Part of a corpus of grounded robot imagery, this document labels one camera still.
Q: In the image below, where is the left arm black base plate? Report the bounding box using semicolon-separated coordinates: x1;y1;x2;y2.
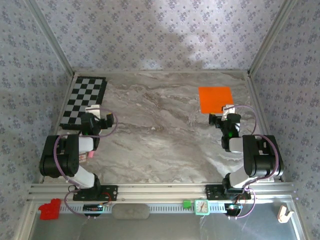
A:
72;184;119;202

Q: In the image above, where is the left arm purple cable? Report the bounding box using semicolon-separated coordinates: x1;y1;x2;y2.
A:
55;107;118;219

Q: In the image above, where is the grey oval pad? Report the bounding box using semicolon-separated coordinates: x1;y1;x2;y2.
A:
111;203;151;221

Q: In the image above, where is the red plastic block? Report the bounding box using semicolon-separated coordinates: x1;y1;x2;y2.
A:
37;198;62;221

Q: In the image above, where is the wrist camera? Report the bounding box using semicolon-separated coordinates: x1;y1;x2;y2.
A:
221;104;237;120
84;104;101;120

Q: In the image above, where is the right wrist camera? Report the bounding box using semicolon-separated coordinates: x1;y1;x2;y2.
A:
221;104;237;120

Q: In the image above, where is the wooden hook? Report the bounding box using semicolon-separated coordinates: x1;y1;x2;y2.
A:
277;205;295;224

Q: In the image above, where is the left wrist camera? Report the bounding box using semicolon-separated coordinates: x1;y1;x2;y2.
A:
84;104;101;120

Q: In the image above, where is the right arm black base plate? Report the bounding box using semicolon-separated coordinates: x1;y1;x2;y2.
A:
205;184;252;201

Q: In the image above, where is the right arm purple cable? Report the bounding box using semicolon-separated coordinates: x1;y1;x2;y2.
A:
226;104;280;220

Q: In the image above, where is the orange square paper sheet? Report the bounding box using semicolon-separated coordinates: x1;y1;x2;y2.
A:
198;86;235;114

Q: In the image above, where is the aluminium mounting rail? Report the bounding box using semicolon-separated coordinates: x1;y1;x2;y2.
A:
26;181;296;202

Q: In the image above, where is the mint green clock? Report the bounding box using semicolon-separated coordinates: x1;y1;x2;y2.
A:
194;198;211;216

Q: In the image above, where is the aluminium side rail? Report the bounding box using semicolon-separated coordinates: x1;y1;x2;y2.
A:
244;74;286;182

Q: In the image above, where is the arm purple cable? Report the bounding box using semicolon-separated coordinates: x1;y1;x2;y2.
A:
55;107;118;219
226;104;280;220

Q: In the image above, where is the black grey checkerboard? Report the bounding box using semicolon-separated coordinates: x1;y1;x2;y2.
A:
59;76;108;131

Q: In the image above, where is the aluminium frame post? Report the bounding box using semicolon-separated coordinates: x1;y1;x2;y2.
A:
24;0;76;79
246;0;299;77

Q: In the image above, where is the white slotted cable duct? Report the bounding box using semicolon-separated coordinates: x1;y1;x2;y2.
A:
59;202;227;214

